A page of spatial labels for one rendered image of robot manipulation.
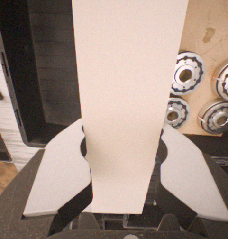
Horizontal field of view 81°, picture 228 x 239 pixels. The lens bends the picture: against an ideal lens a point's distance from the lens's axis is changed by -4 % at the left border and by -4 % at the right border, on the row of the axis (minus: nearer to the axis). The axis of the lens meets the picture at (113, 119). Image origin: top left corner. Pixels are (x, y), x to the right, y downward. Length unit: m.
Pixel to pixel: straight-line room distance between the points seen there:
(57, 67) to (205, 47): 0.37
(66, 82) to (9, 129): 0.44
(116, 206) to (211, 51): 0.39
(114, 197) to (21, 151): 0.69
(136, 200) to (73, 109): 0.32
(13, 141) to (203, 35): 0.81
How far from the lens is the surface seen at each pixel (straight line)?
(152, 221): 0.73
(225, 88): 0.44
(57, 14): 0.40
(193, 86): 0.40
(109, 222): 1.74
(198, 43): 0.41
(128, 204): 0.19
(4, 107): 0.71
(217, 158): 0.46
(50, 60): 0.40
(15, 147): 0.82
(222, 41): 0.44
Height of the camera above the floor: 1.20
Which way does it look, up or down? 61 degrees down
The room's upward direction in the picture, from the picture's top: 178 degrees counter-clockwise
